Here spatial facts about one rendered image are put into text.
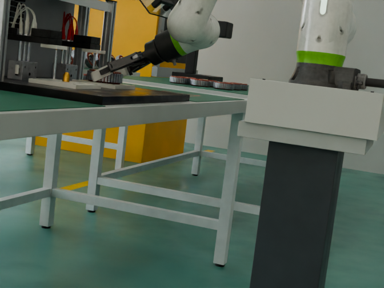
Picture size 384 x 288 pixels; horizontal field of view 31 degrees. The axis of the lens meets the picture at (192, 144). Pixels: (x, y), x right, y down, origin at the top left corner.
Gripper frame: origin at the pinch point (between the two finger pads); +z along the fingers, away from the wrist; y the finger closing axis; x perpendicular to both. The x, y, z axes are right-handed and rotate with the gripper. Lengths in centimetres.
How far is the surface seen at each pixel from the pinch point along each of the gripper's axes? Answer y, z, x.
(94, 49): -0.4, 0.1, 9.0
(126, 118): -38.0, -17.9, -20.2
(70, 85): -31.7, -3.4, -5.0
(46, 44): -27.1, 1.4, 9.5
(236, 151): 89, -5, -36
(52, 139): 90, 78, 2
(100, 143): 137, 78, -3
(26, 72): -26.0, 11.3, 5.1
